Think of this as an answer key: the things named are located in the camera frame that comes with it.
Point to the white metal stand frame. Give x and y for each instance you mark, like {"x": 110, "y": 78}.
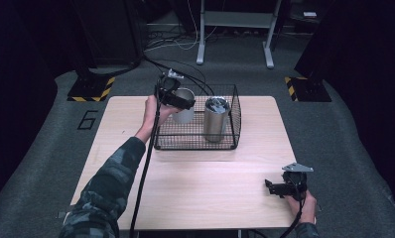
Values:
{"x": 238, "y": 19}

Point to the steel tumbler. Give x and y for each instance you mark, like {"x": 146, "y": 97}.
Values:
{"x": 216, "y": 119}

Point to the white cup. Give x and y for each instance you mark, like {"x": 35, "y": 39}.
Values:
{"x": 185, "y": 114}

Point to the black cabinet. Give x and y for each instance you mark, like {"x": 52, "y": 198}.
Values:
{"x": 114, "y": 29}

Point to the black yellow striped base plate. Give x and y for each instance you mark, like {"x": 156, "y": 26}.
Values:
{"x": 91, "y": 90}
{"x": 306, "y": 90}

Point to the person's left hand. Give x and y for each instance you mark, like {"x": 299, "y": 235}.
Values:
{"x": 156, "y": 112}

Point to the small white box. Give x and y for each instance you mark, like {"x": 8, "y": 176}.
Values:
{"x": 310, "y": 14}

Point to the person's right hand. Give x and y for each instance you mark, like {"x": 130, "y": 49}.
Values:
{"x": 307, "y": 208}

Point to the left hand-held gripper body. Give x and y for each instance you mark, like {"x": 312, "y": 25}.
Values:
{"x": 169, "y": 87}

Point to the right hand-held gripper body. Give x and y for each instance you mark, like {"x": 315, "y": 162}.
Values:
{"x": 294, "y": 181}

